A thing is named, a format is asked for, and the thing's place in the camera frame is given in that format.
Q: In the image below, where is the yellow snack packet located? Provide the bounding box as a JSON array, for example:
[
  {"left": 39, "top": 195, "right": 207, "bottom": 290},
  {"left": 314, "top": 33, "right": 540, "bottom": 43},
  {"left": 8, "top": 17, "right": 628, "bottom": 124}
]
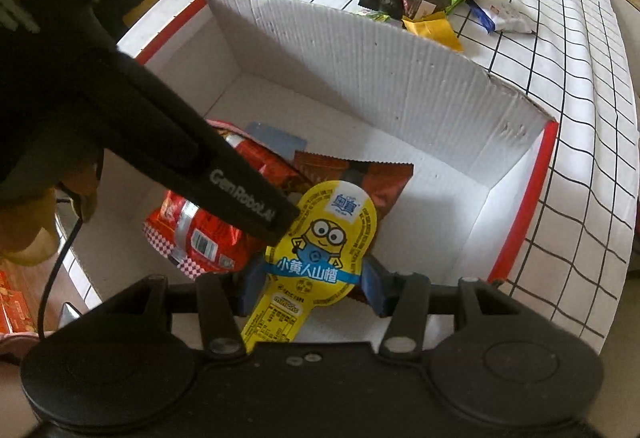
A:
[{"left": 402, "top": 11, "right": 463, "bottom": 52}]

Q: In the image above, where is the brown snack packet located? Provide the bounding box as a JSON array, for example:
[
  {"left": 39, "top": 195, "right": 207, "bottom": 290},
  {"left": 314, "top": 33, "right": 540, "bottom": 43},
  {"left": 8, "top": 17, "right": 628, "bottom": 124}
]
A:
[{"left": 293, "top": 151, "right": 413, "bottom": 219}]

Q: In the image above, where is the white red cardboard box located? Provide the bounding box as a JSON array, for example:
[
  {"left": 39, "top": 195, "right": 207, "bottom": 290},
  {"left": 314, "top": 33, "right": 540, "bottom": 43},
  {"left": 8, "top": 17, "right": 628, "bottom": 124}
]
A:
[{"left": 55, "top": 0, "right": 560, "bottom": 344}]

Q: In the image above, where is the white black grid tablecloth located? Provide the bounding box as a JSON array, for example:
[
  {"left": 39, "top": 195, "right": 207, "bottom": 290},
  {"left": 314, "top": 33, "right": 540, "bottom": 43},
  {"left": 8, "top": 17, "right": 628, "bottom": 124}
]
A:
[{"left": 207, "top": 0, "right": 640, "bottom": 354}]

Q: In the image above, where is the red snack bag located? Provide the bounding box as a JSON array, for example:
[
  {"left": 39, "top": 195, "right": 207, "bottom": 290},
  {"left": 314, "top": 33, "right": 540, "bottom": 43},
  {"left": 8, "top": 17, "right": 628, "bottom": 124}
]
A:
[{"left": 143, "top": 120, "right": 310, "bottom": 279}]

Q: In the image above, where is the white blue milk candy packet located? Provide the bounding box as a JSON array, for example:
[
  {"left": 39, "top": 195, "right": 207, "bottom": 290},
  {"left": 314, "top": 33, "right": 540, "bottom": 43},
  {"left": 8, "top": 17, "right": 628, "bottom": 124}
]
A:
[{"left": 466, "top": 0, "right": 535, "bottom": 34}]

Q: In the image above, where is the gloved operator hand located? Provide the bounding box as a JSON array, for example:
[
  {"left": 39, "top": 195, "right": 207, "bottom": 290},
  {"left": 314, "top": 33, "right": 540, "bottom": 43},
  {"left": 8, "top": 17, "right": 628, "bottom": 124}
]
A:
[{"left": 1, "top": 162, "right": 103, "bottom": 267}]

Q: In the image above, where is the yellow minion snack pack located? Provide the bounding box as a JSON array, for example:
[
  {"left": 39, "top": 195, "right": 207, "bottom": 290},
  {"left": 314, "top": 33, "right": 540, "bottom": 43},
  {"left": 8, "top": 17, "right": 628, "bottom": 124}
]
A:
[{"left": 241, "top": 180, "right": 378, "bottom": 351}]

